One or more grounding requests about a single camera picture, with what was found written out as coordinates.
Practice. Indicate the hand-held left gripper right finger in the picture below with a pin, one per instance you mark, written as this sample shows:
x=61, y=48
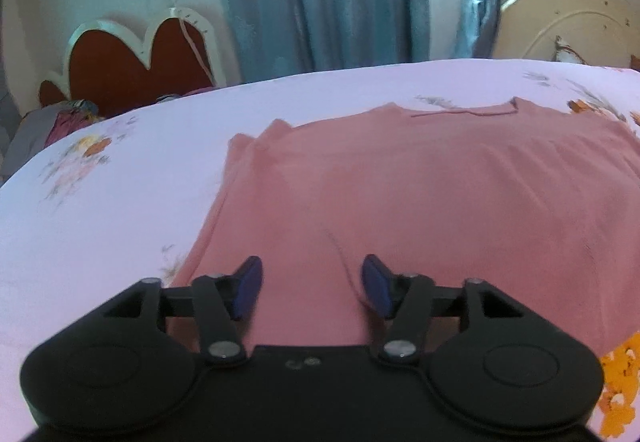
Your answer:
x=377, y=287

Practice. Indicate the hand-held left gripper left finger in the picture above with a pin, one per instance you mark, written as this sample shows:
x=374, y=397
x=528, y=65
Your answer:
x=247, y=287

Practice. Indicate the pink long-sleeved sweatshirt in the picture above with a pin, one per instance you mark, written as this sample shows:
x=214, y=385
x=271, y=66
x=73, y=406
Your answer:
x=425, y=187

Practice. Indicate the pile of clothes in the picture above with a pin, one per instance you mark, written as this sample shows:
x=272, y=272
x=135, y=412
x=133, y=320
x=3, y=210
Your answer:
x=40, y=131

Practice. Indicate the floral white bed sheet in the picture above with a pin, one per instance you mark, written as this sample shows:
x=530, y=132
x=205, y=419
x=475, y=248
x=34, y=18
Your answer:
x=100, y=232

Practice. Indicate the red heart-shaped headboard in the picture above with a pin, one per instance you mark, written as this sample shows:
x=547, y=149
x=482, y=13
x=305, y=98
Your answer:
x=110, y=71

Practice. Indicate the small patterned pillow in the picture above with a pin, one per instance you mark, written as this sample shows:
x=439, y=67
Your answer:
x=567, y=52

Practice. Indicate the brown patterned pillow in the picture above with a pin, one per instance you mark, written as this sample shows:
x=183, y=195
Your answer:
x=636, y=62

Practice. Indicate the cream round headboard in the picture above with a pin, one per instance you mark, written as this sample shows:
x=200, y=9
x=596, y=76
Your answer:
x=575, y=6

